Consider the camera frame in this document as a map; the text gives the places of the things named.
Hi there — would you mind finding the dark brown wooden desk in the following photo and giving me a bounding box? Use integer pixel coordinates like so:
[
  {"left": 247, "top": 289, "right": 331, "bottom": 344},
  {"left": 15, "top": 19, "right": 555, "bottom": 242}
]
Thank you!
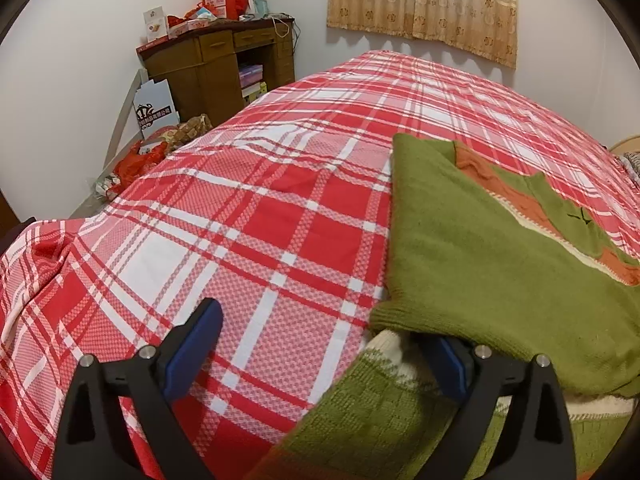
[{"left": 137, "top": 15, "right": 296, "bottom": 126}]

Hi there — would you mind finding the white printed cardboard box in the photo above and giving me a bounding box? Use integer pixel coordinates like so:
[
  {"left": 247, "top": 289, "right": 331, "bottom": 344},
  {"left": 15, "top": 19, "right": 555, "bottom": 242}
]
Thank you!
[{"left": 134, "top": 80, "right": 180, "bottom": 139}]

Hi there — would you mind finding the grey patterned pillow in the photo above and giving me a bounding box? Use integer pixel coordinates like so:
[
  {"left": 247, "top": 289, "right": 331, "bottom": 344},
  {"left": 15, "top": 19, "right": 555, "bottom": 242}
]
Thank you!
[{"left": 616, "top": 152, "right": 640, "bottom": 186}]

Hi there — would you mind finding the red gift box on desk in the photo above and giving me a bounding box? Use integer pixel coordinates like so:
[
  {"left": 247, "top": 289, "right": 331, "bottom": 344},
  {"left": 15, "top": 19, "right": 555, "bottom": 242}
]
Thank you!
[{"left": 202, "top": 0, "right": 248, "bottom": 20}]

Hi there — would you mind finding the white card box on desk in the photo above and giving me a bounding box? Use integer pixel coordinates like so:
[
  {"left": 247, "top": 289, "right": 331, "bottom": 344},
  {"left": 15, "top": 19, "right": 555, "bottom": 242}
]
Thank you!
[{"left": 143, "top": 6, "right": 168, "bottom": 42}]

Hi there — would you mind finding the cream wooden bed headboard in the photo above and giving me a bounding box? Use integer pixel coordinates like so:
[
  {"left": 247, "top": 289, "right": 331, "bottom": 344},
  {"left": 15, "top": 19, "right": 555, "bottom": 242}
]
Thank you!
[{"left": 610, "top": 136, "right": 640, "bottom": 155}]

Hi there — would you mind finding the red plastic bag on floor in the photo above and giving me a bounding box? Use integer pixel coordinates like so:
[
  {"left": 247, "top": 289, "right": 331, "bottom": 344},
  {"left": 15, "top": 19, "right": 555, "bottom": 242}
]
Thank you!
[{"left": 107, "top": 141, "right": 168, "bottom": 197}]

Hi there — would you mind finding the green orange striped knit sweater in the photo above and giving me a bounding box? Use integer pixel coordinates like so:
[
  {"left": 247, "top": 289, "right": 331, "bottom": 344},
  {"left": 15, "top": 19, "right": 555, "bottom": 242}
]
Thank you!
[{"left": 252, "top": 134, "right": 639, "bottom": 479}]

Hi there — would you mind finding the red plaid bed sheet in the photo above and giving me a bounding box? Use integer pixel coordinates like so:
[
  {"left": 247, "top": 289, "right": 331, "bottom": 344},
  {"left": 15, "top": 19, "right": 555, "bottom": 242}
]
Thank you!
[{"left": 1, "top": 51, "right": 639, "bottom": 479}]

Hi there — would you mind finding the beige floral window curtain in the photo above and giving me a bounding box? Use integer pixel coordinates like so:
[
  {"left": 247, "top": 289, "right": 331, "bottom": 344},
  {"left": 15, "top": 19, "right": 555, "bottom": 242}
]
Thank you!
[{"left": 326, "top": 0, "right": 518, "bottom": 70}]

